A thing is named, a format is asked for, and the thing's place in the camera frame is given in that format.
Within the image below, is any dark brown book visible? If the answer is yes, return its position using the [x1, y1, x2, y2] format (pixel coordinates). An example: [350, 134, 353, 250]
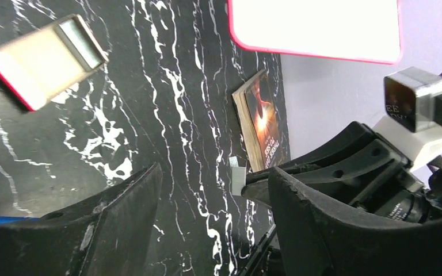
[232, 70, 285, 172]

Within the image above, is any pink framed whiteboard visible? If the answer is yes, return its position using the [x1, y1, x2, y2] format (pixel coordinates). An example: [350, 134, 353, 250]
[227, 0, 403, 64]

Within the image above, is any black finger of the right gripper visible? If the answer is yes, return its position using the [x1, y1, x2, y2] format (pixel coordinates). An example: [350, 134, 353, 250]
[241, 121, 412, 207]

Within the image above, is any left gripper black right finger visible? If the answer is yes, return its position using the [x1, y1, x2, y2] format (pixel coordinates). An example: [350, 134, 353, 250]
[268, 168, 442, 275]

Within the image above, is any blue stapler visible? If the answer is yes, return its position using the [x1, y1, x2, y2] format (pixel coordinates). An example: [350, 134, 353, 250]
[0, 216, 39, 224]

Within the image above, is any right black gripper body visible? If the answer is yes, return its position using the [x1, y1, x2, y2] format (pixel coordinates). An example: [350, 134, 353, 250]
[354, 160, 442, 224]

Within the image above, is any staple box tray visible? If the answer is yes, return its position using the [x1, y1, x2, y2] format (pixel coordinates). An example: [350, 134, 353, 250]
[0, 14, 109, 112]

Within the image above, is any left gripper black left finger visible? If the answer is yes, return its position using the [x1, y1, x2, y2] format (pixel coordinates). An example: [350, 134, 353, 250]
[0, 163, 162, 275]

